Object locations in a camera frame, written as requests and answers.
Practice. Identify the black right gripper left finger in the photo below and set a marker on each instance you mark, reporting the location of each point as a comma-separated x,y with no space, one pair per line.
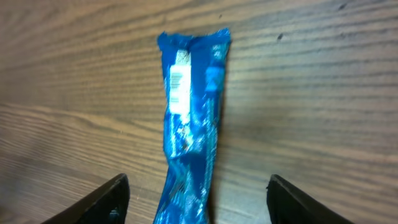
106,205

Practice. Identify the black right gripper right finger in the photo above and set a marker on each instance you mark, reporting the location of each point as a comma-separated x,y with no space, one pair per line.
287,204

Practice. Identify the blue snack bar wrapper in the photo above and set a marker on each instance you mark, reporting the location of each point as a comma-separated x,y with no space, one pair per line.
193,69

